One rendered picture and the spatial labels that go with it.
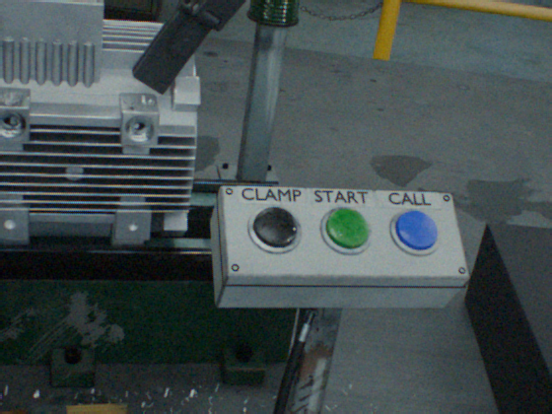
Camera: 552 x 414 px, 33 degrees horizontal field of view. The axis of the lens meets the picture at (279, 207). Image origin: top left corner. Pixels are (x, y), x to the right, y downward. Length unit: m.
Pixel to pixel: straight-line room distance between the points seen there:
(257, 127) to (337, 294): 0.57
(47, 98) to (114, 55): 0.07
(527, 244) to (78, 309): 0.47
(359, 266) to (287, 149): 0.74
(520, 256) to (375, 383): 0.20
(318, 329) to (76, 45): 0.30
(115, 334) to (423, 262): 0.35
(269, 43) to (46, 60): 0.43
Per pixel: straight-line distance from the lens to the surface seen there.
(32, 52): 0.77
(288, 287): 0.62
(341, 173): 1.30
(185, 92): 0.76
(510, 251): 0.99
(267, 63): 1.15
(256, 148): 1.19
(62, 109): 0.76
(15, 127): 0.74
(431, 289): 0.65
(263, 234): 0.60
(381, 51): 3.22
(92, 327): 0.88
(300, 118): 1.45
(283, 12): 1.12
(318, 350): 0.70
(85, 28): 0.76
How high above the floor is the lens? 1.38
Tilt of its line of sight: 29 degrees down
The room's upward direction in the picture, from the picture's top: 9 degrees clockwise
